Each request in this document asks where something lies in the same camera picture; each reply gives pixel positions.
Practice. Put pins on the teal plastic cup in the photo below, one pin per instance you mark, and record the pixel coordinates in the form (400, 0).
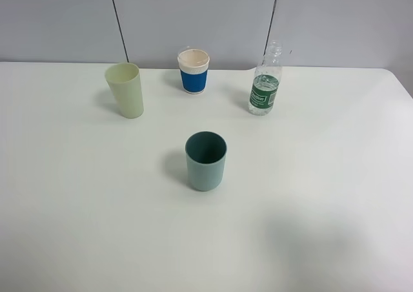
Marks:
(205, 159)

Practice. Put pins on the blue sleeved paper cup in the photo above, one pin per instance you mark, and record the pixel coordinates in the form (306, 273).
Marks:
(193, 64)

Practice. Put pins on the pale yellow-green plastic cup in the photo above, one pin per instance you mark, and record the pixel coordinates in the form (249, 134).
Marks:
(125, 84)

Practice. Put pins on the clear green-label water bottle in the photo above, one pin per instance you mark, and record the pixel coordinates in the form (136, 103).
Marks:
(267, 77)

